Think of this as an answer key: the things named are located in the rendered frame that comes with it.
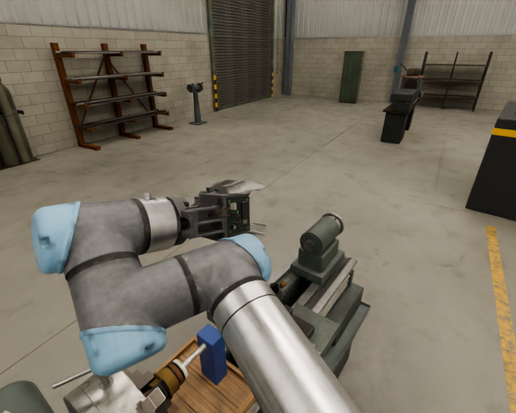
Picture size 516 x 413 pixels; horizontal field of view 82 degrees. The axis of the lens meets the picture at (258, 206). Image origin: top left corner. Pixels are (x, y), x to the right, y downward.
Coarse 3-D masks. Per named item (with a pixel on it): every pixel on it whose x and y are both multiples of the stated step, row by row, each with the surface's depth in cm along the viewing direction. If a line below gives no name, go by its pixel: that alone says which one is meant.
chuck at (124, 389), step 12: (120, 372) 80; (84, 384) 79; (96, 384) 77; (120, 384) 77; (132, 384) 77; (96, 396) 74; (108, 396) 74; (120, 396) 74; (132, 396) 75; (144, 396) 76; (108, 408) 72; (120, 408) 72; (132, 408) 73
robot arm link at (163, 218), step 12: (144, 204) 38; (156, 204) 39; (168, 204) 40; (156, 216) 38; (168, 216) 39; (156, 228) 38; (168, 228) 39; (180, 228) 41; (156, 240) 38; (168, 240) 39
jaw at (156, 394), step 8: (160, 384) 84; (152, 392) 79; (160, 392) 79; (168, 392) 87; (144, 400) 76; (152, 400) 78; (160, 400) 78; (136, 408) 74; (144, 408) 75; (152, 408) 77
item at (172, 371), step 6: (168, 366) 94; (174, 366) 94; (156, 372) 93; (162, 372) 92; (168, 372) 92; (174, 372) 93; (180, 372) 93; (156, 378) 92; (162, 378) 90; (168, 378) 90; (174, 378) 91; (180, 378) 93; (150, 384) 90; (168, 384) 89; (174, 384) 91; (180, 384) 94; (174, 390) 91; (168, 396) 91
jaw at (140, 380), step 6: (126, 372) 93; (138, 372) 93; (150, 372) 93; (132, 378) 91; (138, 378) 91; (144, 378) 92; (150, 378) 92; (138, 384) 90; (144, 384) 90; (144, 390) 91
